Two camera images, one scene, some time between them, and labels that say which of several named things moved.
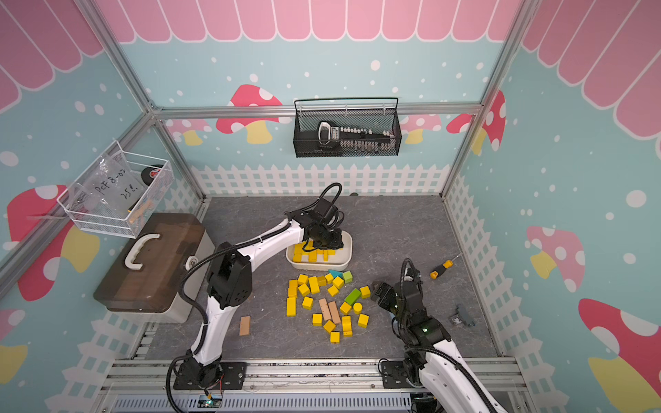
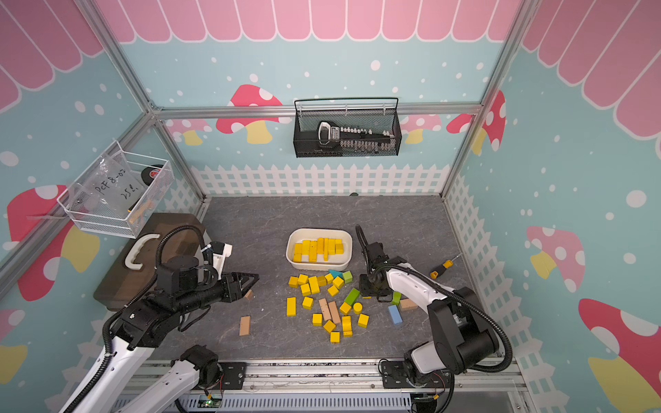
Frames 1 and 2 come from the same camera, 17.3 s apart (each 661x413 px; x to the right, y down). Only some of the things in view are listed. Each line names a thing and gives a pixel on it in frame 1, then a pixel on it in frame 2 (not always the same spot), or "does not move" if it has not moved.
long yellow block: x=297 y=256 does not move
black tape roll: x=149 y=174 does not move
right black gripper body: x=402 y=319 to x=368 y=288
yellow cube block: x=307 y=303 does not move
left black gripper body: x=327 y=238 to x=226 y=292
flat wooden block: x=244 y=329 does not move
